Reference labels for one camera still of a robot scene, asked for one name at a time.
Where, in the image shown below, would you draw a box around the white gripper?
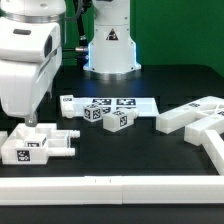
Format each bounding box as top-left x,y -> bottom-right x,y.
0,18 -> 62,127

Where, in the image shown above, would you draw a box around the white chair seat frame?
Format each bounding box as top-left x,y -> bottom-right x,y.
0,123 -> 80,165

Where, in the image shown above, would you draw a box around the small white tagged block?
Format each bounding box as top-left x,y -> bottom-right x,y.
24,134 -> 47,147

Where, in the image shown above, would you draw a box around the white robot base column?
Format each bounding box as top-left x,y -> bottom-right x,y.
83,0 -> 141,81

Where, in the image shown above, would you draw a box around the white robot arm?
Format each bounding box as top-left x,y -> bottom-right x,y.
0,0 -> 66,127

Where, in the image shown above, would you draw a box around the white chair back assembly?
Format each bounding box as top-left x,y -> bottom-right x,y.
156,96 -> 224,146

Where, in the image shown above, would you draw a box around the white part at left edge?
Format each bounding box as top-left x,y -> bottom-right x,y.
0,131 -> 8,148

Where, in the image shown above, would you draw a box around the white tagged cube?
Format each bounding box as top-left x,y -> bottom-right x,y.
83,104 -> 102,122

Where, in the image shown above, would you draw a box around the white sheet with tags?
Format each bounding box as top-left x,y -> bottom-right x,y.
74,97 -> 159,117

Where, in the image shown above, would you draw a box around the black cables at base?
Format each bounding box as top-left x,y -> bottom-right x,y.
61,0 -> 90,61

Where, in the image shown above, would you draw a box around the white front barrier rail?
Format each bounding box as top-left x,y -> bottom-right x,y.
0,176 -> 224,205

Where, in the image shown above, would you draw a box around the white barrier rail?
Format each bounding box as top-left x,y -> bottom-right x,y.
203,130 -> 224,176
0,176 -> 224,205

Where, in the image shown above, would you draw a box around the white right barrier rail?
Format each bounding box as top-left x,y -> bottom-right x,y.
203,130 -> 224,176

